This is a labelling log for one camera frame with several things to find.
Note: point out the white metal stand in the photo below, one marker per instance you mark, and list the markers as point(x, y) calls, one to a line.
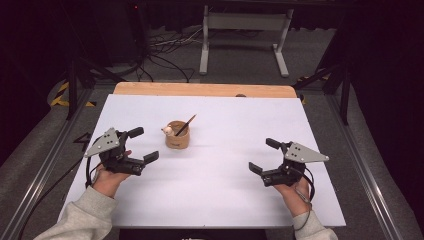
point(246, 21)

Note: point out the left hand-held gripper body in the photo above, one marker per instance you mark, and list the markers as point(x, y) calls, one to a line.
point(113, 156)

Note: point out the black tower with red light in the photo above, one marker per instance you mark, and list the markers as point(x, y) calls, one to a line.
point(138, 30)

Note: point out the person's right hand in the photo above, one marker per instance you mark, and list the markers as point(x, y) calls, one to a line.
point(295, 200)

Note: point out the wooden pen holder with figurine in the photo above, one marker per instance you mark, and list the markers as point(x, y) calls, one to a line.
point(178, 140)

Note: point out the person's left hand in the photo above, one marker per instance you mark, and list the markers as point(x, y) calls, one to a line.
point(108, 181)

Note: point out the black tripod stand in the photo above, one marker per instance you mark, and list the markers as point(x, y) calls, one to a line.
point(71, 90)

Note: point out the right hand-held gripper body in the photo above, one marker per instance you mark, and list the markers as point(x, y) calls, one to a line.
point(300, 155)

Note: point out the wooden table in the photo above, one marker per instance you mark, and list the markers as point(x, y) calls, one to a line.
point(200, 89)

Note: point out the black triangular bracket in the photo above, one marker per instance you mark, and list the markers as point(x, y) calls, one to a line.
point(85, 139)

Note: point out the dark pencil with orange end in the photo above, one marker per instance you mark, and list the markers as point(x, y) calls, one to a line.
point(186, 125)

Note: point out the aluminium floor rail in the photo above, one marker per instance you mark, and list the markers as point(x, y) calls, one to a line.
point(50, 163)
point(363, 166)

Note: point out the white table cover sheet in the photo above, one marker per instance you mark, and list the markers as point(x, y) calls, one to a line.
point(216, 186)

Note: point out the black angled stand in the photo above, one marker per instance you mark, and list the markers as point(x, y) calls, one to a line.
point(345, 96)

